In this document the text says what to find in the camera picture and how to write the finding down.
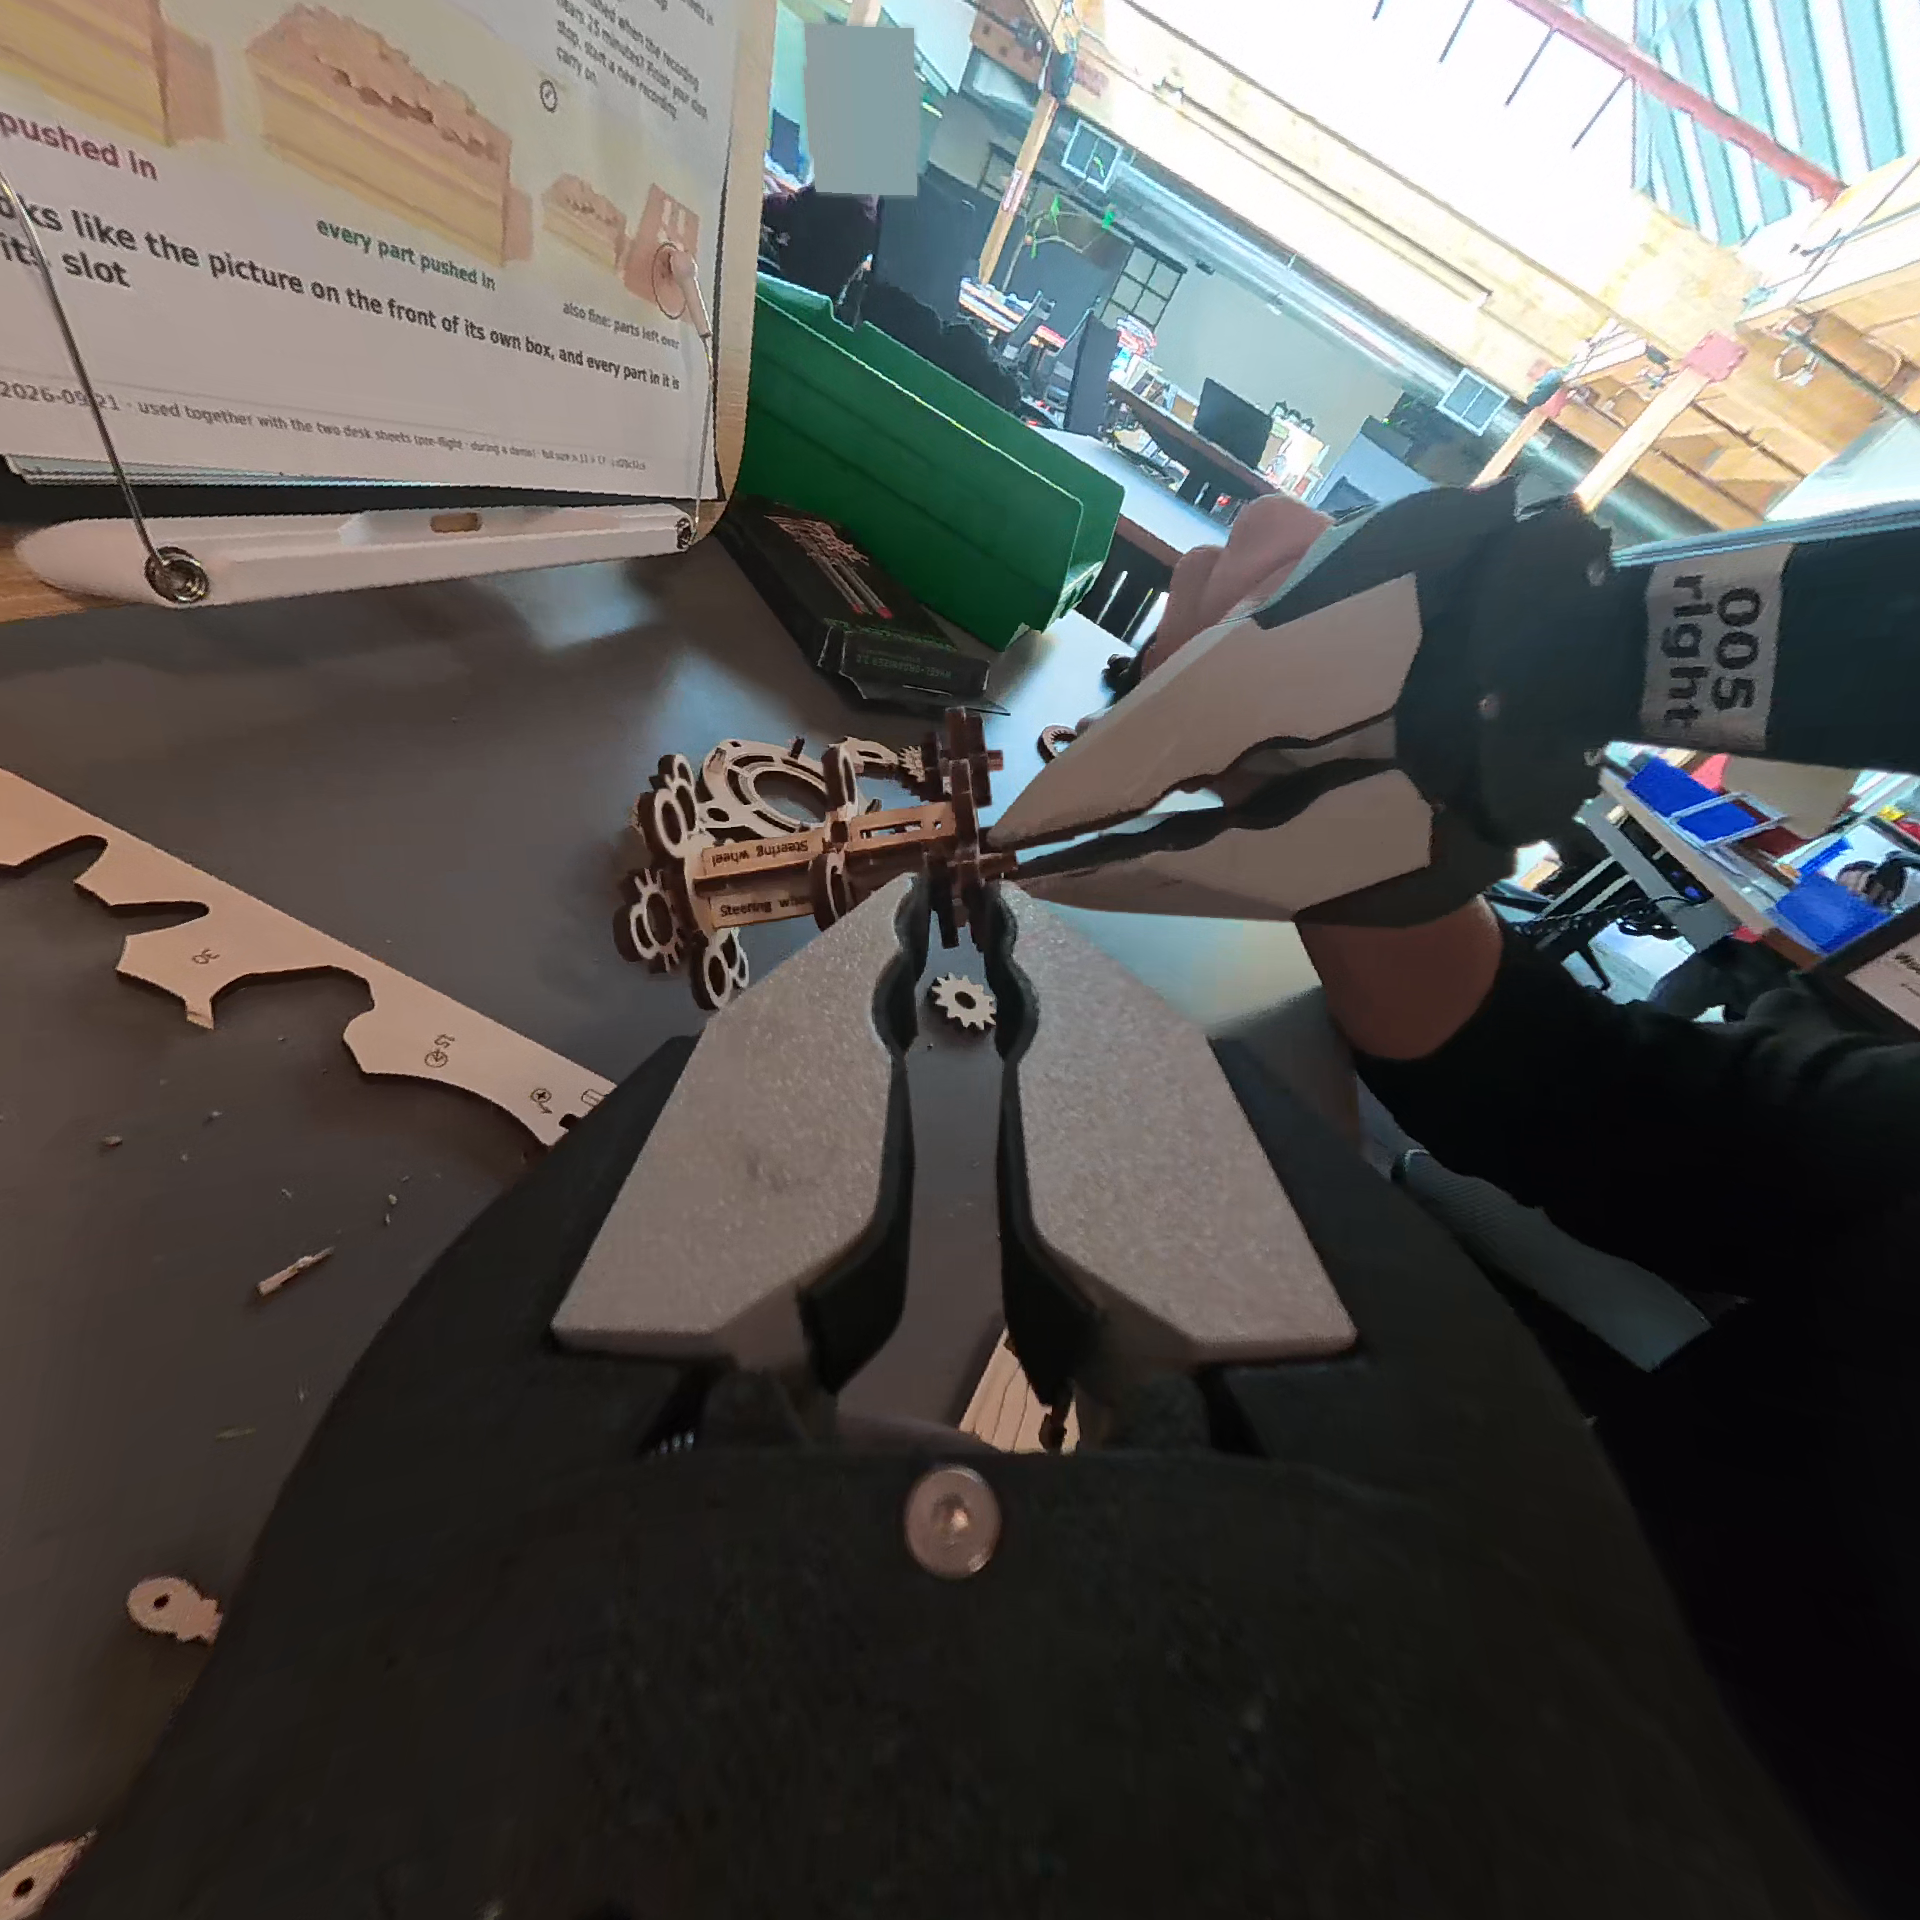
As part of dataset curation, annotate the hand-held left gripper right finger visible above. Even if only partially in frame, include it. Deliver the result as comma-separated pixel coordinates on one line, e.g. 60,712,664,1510
991,882,1362,1411

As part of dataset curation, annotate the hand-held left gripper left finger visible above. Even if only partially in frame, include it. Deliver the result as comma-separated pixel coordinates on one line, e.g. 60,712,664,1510
549,875,923,1395

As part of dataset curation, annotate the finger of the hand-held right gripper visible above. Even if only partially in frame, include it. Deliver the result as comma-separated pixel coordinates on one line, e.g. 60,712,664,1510
1008,756,1433,922
979,515,1427,850

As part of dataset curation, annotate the wooden gear model assembly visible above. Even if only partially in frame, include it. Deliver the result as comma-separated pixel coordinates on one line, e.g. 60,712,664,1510
616,708,1028,1011

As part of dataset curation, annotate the person's right forearm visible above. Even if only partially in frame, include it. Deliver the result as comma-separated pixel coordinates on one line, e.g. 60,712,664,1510
1349,931,1920,1306

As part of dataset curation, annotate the person's right hand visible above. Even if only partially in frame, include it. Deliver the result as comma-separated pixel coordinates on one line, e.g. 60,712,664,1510
1148,495,1506,1062

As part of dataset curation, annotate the blue storage bin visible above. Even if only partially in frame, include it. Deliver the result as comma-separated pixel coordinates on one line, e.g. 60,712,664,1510
1625,754,1744,842
1770,834,1900,957

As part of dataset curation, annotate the dark background desk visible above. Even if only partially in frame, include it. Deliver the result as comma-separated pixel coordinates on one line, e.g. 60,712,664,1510
1037,427,1276,571

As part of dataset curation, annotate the wooden cutout sheet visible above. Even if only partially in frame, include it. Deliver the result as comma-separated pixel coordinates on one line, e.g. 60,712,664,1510
959,1339,1077,1451

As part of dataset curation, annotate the black computer monitor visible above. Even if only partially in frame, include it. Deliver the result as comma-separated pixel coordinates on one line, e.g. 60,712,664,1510
1194,379,1276,469

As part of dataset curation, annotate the green plastic bin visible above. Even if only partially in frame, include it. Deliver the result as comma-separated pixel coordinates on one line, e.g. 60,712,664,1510
733,276,1126,654

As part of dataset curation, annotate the black cardboard box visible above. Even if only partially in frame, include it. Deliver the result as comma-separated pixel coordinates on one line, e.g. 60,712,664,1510
718,500,1002,708

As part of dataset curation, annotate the white label card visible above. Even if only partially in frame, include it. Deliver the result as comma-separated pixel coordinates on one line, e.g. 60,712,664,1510
1844,900,1920,1038

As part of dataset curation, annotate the person's dark clothing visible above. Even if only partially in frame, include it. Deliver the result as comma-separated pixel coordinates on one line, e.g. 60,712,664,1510
1360,1138,1920,1920

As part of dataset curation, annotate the white sheet stand base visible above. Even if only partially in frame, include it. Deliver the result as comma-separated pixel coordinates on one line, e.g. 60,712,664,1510
17,500,699,611

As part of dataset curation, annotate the instruction sheet on stand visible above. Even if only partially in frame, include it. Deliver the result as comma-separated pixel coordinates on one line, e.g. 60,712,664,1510
0,0,782,502

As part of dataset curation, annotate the long wooden leftover frame strip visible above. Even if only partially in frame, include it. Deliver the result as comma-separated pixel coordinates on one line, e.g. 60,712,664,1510
0,771,616,1150

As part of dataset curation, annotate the metal wire clip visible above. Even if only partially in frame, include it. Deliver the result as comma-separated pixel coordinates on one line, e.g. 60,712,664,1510
0,225,212,608
646,237,724,542

